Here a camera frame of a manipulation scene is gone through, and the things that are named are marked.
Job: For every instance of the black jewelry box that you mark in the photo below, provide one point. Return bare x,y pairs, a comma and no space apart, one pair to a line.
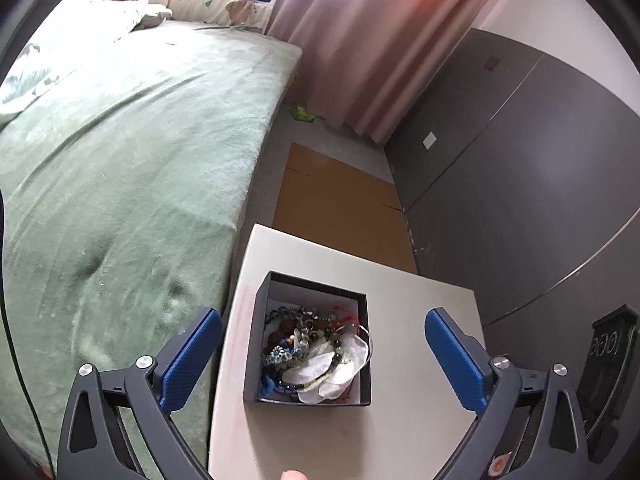
257,340

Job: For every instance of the white quilt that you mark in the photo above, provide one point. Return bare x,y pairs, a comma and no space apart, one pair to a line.
75,20

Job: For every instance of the printed pillow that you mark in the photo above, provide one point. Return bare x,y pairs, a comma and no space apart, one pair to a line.
215,9

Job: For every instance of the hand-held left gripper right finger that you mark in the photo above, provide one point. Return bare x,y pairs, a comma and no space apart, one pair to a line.
455,360

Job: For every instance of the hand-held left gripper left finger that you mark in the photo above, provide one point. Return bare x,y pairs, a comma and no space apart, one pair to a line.
192,360

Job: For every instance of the person's left hand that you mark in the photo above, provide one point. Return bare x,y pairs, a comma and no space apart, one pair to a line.
295,467

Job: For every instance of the grey wardrobe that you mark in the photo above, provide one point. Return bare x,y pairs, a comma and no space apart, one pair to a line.
500,185

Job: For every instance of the flattened cardboard sheets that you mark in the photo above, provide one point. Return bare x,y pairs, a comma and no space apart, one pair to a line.
340,200

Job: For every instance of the bed with green blanket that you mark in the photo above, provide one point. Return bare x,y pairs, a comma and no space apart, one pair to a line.
140,170

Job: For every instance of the small green item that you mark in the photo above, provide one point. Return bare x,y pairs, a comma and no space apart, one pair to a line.
304,114

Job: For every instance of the white plastic bag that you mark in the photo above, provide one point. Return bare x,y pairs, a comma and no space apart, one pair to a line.
345,360

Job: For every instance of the silver hoop bangle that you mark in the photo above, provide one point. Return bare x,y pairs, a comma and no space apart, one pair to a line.
369,340

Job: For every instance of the white wardrobe label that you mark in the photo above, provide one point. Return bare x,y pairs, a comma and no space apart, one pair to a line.
429,140

